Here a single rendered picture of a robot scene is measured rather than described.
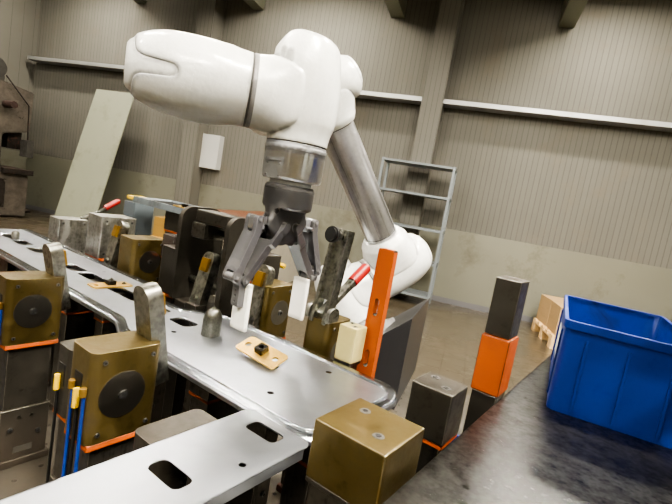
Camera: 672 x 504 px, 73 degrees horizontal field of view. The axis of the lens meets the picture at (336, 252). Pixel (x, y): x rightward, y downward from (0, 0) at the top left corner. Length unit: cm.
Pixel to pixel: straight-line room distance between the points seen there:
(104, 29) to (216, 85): 953
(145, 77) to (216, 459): 46
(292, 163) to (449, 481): 43
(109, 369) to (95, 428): 7
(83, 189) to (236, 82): 828
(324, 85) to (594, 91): 674
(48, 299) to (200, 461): 54
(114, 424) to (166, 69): 44
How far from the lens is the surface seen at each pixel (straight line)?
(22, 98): 940
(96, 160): 889
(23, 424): 103
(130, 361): 63
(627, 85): 741
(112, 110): 910
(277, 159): 65
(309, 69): 66
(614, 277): 720
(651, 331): 102
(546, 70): 730
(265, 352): 73
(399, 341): 132
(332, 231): 79
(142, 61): 66
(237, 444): 52
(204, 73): 64
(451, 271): 697
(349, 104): 125
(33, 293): 94
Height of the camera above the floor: 127
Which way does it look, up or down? 7 degrees down
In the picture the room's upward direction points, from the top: 10 degrees clockwise
